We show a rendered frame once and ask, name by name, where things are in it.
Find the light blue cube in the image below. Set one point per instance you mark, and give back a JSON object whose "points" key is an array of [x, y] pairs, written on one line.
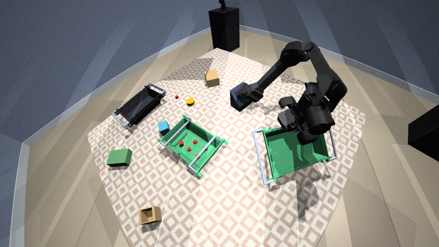
{"points": [[164, 127]]}

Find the green rectangular block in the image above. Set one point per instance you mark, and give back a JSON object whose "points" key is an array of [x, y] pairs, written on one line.
{"points": [[120, 157]]}

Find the yellow short cylinder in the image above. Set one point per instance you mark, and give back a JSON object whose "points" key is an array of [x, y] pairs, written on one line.
{"points": [[190, 102]]}

